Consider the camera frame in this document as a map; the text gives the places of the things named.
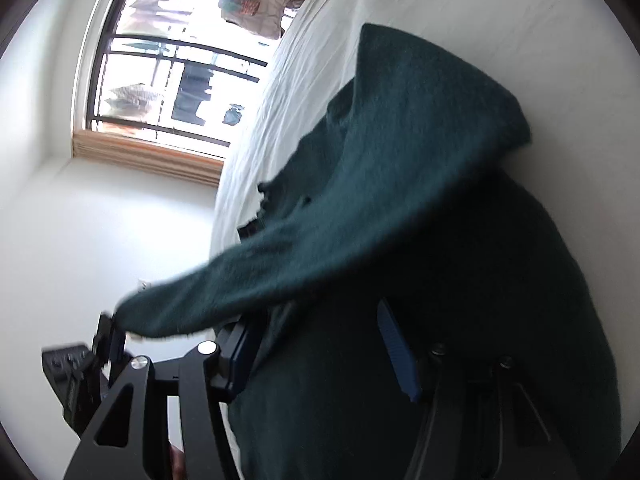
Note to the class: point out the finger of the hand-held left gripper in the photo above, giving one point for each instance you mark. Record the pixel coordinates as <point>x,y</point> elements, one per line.
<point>107,340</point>

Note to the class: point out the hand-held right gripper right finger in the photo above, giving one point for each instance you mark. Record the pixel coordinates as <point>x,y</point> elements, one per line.
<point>397,350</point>

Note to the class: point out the dark green sweater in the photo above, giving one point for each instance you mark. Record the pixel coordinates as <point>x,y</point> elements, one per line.
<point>400,170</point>

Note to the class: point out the white bed sheet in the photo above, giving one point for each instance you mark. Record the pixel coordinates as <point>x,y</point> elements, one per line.
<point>450,0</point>

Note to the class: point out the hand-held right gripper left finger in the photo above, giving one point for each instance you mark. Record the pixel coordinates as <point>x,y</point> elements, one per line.
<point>244,356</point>

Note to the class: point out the white puffy jacket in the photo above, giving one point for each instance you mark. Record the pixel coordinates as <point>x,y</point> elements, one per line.
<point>260,10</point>

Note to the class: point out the window with black railing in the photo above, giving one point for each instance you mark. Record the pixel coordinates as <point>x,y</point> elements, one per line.
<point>150,60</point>

